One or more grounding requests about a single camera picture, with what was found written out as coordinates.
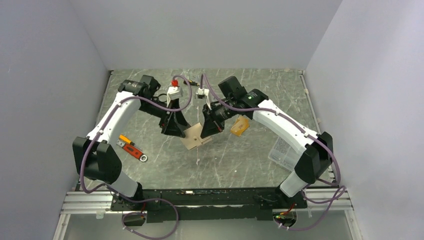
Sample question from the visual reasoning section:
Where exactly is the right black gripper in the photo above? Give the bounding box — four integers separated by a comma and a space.
200, 98, 237, 138

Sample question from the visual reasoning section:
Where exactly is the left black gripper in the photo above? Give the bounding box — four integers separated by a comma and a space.
139, 98, 187, 139

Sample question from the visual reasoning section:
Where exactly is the beige leather card holder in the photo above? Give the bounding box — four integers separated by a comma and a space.
180, 122, 212, 150

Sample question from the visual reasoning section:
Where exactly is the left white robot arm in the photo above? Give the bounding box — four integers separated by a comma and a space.
72, 75, 190, 210

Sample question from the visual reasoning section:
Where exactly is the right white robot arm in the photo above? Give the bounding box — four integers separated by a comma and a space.
200, 76, 334, 208

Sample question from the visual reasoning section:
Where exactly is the orange credit card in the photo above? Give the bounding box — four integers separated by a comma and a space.
230, 115, 250, 137

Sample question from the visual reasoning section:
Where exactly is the black yellow screwdriver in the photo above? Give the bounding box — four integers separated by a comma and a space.
188, 78, 201, 87

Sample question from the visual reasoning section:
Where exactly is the red adjustable wrench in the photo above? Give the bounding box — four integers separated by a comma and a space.
116, 139, 148, 163

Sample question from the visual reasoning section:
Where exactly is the clear plastic screw box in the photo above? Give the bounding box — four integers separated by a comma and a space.
268, 137, 300, 171

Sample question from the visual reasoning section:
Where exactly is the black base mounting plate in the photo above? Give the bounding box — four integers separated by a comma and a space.
110, 187, 308, 223

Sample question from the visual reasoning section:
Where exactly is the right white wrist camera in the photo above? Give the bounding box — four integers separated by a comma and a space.
196, 87, 211, 109

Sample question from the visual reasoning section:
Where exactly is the orange handled screwdriver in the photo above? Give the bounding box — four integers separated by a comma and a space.
119, 134, 136, 146

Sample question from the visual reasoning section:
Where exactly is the aluminium frame rail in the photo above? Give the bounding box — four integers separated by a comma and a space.
52, 187, 364, 240

